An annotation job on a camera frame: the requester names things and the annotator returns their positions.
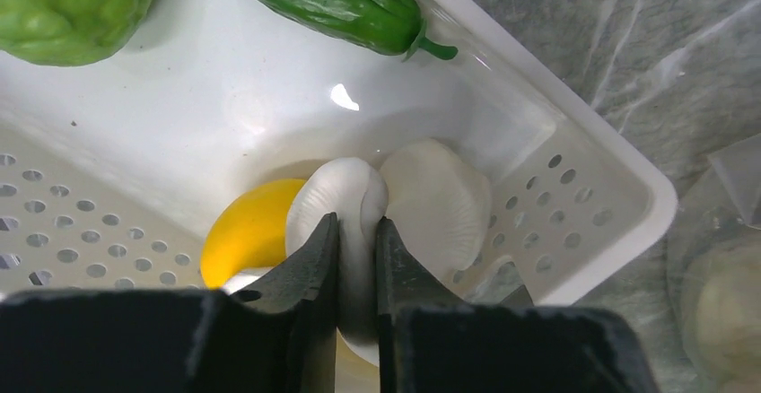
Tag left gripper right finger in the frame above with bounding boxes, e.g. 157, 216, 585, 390
376, 219, 658, 392

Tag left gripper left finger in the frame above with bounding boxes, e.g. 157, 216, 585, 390
1, 214, 339, 392

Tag yellow lemon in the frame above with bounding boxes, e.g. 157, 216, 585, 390
199, 179, 306, 288

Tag white mushrooms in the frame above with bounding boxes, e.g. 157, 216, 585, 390
223, 138, 494, 368

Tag polka dot zip bag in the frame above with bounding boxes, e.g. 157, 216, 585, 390
667, 135, 760, 392

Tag white plastic basket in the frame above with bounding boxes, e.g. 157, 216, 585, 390
0, 0, 679, 393

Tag green chili pepper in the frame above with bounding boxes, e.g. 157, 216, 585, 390
258, 0, 459, 61

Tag light green bumpy fruit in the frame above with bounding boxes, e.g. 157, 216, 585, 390
1, 0, 153, 66

